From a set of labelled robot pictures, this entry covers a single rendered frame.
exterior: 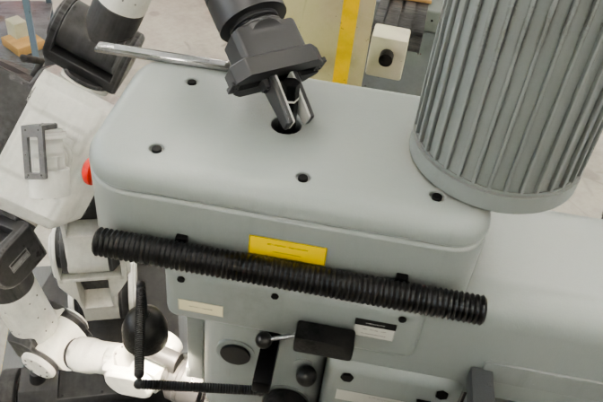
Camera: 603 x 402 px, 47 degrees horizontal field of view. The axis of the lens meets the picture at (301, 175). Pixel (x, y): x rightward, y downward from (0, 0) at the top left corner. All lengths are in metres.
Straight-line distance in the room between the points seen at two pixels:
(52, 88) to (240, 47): 0.55
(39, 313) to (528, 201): 1.01
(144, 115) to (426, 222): 0.36
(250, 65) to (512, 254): 0.41
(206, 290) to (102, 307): 1.26
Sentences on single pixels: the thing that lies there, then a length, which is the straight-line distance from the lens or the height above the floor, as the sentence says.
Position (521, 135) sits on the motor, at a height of 1.99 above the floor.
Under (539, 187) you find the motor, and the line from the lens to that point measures 0.76.
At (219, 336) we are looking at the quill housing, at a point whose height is 1.57.
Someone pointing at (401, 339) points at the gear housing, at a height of 1.67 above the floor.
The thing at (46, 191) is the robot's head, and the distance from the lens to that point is 1.19.
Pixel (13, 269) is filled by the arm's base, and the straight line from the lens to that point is 1.35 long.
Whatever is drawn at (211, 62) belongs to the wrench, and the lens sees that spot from 0.93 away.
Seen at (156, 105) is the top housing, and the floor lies 1.89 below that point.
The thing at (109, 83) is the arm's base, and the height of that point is 1.68.
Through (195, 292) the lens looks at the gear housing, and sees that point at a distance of 0.90.
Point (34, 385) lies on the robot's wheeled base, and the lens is 2.17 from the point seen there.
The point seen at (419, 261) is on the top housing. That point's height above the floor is 1.83.
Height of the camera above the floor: 2.38
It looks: 40 degrees down
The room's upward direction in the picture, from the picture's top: 7 degrees clockwise
